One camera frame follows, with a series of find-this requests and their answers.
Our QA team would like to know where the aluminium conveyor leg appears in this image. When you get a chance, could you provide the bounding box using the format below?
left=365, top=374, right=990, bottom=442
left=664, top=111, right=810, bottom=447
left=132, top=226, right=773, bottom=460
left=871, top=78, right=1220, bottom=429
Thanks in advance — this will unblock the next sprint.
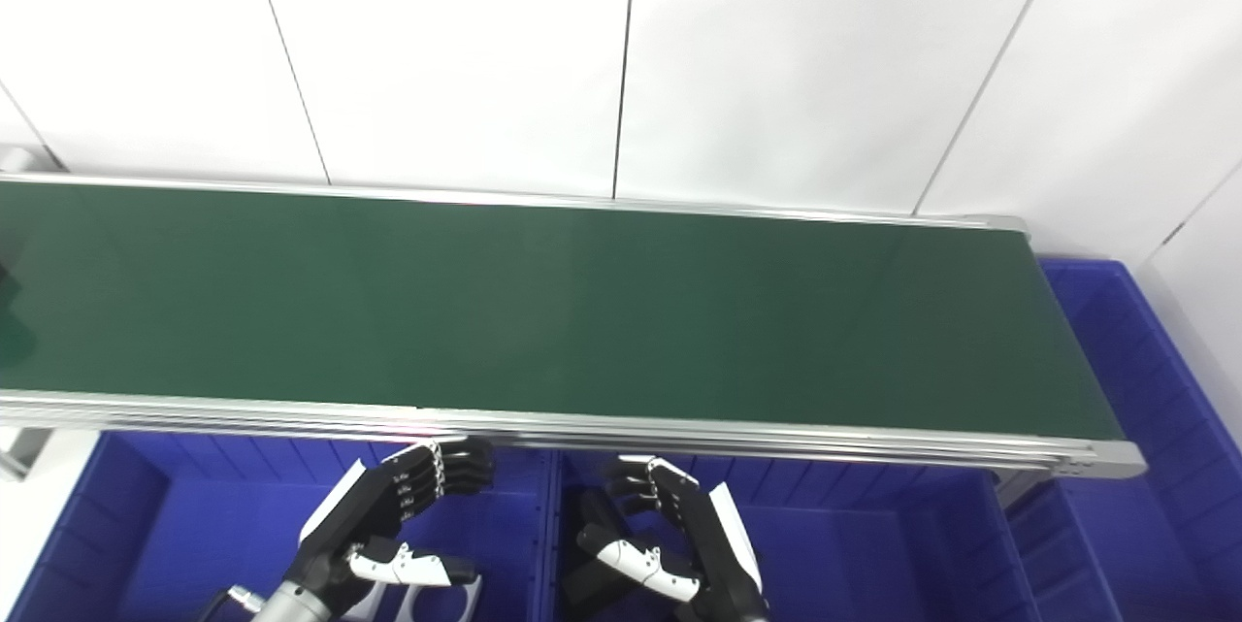
left=0, top=428, right=54, bottom=482
left=997, top=467, right=1059, bottom=508

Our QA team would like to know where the grey square plate with hole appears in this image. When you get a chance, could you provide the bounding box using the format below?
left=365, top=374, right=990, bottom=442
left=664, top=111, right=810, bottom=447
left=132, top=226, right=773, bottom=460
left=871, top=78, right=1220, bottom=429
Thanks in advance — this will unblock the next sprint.
left=344, top=583, right=409, bottom=622
left=406, top=573, right=484, bottom=622

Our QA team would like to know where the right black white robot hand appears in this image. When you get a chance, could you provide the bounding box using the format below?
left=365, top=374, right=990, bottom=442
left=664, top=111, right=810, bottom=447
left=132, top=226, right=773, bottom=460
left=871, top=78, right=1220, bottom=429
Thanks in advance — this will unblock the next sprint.
left=579, top=454, right=768, bottom=622

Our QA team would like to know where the blue plastic bin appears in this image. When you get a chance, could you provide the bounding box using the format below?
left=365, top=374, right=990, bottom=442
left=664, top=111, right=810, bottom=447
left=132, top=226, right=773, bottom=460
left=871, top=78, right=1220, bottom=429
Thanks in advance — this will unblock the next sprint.
left=1009, top=258, right=1242, bottom=622
left=5, top=433, right=554, bottom=622
left=548, top=452, right=1044, bottom=622

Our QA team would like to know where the green conveyor belt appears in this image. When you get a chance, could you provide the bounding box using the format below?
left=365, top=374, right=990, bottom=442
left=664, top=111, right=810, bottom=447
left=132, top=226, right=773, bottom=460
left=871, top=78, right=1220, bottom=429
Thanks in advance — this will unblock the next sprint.
left=0, top=180, right=1127, bottom=441
left=0, top=171, right=1148, bottom=479

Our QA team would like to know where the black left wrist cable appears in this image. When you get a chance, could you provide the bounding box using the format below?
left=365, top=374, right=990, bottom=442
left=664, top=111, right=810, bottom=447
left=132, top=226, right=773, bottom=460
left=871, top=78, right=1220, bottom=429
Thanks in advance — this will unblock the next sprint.
left=199, top=586, right=265, bottom=622

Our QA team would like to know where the black block part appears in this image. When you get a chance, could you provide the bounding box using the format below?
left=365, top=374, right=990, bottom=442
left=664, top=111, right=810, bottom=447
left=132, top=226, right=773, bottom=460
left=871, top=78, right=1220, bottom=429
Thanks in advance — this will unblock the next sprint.
left=563, top=491, right=632, bottom=622

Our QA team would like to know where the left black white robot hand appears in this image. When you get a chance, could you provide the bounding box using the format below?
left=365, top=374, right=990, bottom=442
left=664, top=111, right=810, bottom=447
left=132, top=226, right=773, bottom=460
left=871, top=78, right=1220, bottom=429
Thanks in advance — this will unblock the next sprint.
left=291, top=438, right=496, bottom=618

